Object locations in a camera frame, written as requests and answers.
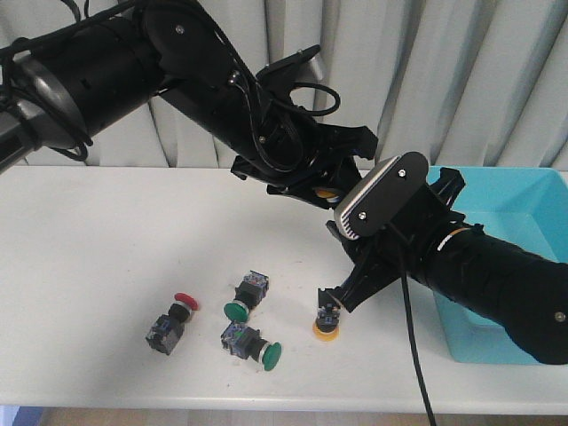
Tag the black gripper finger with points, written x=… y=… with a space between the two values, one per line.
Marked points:
x=368 y=277
x=359 y=141
x=342 y=176

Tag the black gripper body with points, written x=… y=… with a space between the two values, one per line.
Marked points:
x=402 y=240
x=279 y=145

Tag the yellow mushroom push button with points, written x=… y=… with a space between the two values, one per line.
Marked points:
x=330 y=195

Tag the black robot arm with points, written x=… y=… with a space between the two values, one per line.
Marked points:
x=521 y=291
x=61 y=89

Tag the light blue plastic box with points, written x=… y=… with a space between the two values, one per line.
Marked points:
x=526 y=207

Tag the yellow push button upside down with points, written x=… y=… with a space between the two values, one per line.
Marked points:
x=326 y=323

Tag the green push button rear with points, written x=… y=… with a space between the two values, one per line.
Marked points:
x=248 y=295

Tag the green push button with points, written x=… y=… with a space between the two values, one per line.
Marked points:
x=245 y=342
x=248 y=295

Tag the white pleated curtain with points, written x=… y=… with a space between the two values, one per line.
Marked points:
x=463 y=82

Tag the green push button front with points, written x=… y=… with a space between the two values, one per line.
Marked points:
x=245 y=342

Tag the red push button lying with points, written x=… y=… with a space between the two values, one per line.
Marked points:
x=164 y=335

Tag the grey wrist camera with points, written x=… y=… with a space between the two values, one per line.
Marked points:
x=378 y=197
x=305 y=62

